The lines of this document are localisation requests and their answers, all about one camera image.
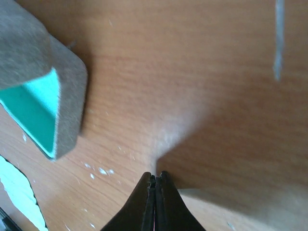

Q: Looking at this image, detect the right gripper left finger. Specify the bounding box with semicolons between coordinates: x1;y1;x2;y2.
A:
101;172;156;231

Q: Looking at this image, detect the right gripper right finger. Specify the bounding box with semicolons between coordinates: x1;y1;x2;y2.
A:
154;171;205;231

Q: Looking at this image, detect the grey felt glasses case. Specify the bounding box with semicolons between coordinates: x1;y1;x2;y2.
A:
0;0;88;160

